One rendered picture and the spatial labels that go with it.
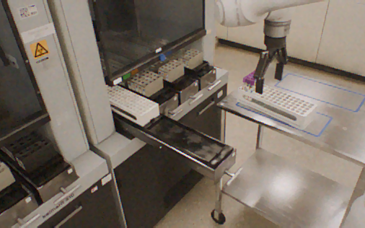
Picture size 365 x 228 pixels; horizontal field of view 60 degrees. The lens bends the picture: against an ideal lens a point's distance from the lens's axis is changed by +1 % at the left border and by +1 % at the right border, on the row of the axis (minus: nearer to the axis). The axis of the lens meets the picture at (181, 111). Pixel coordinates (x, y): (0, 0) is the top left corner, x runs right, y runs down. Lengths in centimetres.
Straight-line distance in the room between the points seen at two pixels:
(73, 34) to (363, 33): 258
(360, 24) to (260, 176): 184
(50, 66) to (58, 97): 11
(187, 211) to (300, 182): 67
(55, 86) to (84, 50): 15
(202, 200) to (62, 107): 115
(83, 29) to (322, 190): 136
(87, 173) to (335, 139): 89
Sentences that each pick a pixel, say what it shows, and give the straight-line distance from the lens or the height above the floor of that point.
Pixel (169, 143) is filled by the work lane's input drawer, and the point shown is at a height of 81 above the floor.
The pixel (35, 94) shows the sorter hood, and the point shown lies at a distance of 107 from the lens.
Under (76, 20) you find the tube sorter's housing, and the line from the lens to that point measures 110.
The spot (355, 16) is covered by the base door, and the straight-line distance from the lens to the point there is 317.
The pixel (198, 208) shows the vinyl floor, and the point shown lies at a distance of 198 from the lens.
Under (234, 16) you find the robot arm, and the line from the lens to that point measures 100.
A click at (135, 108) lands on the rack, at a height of 86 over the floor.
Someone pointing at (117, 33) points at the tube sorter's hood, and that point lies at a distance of 120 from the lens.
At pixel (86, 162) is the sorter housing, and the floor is 73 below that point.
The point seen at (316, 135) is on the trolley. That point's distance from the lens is 124.
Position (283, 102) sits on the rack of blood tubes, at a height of 88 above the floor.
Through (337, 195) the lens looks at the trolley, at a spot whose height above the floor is 28.
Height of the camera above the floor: 157
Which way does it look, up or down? 36 degrees down
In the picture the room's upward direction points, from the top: 3 degrees counter-clockwise
